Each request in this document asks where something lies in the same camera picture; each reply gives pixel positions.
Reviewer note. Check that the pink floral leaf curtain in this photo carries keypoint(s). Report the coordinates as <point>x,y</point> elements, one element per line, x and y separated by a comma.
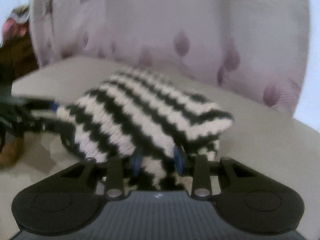
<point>255,48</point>

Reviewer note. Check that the brown wooden furniture frame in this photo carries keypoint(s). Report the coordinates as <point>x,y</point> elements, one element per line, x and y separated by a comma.
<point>17,59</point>

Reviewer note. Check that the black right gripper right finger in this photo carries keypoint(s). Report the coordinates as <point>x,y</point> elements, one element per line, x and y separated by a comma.
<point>244,198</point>

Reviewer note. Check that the colourful clutter of boxes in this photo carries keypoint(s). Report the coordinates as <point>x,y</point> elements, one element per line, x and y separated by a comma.
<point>17,24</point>

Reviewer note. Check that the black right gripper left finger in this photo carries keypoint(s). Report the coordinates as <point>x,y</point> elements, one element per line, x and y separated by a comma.
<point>72,198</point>

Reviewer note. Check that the black white striped knit sweater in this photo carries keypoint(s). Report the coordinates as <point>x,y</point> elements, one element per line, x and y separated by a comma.
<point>135,109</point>

